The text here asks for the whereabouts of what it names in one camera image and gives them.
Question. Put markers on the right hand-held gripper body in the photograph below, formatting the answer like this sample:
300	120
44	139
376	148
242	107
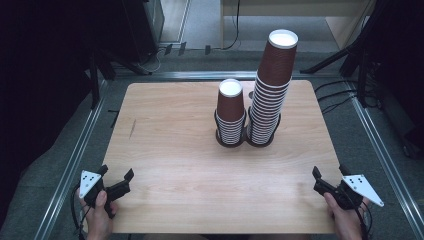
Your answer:
361	188

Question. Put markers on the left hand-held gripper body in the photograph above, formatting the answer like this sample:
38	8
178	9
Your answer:
89	181

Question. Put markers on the black cup holder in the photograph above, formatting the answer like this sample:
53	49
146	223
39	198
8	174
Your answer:
221	142
258	143

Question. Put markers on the tall stack of brown cups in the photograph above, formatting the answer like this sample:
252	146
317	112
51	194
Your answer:
266	113

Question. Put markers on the person's right hand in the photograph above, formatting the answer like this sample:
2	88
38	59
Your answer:
345	223

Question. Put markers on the person's left hand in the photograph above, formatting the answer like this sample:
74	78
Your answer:
100	223

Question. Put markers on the black stand base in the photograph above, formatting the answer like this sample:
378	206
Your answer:
414	146

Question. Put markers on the black metal stand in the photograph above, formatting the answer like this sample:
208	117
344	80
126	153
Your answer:
95	83

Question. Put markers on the black curtain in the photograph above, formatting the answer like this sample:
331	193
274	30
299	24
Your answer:
40	83
403	50

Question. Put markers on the black tripod stand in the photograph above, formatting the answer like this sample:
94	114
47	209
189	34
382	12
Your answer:
333	59

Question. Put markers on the short stack of brown cups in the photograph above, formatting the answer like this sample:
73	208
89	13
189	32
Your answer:
230	103

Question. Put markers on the dark computer case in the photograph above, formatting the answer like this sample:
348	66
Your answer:
146	26

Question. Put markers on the light wooden desk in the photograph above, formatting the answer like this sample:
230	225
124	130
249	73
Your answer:
283	8

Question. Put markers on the aluminium frame rail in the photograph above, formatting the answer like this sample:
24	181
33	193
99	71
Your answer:
200	75
383	156
71	166

